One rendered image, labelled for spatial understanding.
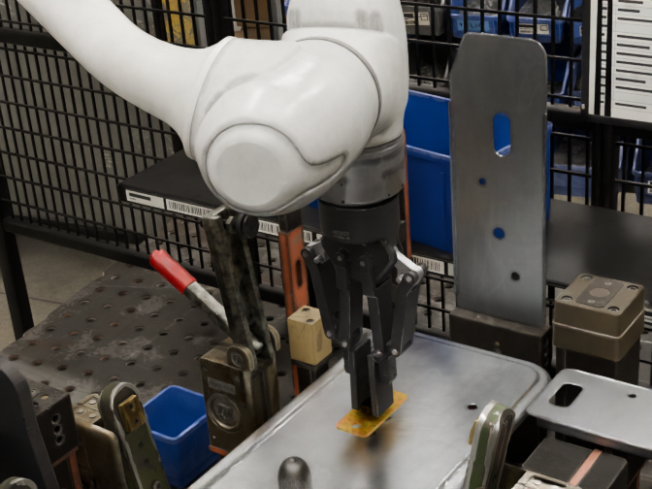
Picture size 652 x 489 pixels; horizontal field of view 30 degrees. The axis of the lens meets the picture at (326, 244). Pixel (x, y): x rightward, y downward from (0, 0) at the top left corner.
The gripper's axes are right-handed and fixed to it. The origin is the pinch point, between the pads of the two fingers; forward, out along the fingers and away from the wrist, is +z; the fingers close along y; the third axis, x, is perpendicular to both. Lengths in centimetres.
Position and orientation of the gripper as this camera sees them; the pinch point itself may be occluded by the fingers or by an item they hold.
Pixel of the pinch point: (371, 376)
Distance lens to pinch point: 122.2
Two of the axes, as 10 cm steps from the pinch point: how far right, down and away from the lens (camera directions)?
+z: 0.8, 9.0, 4.4
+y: 8.3, 1.9, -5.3
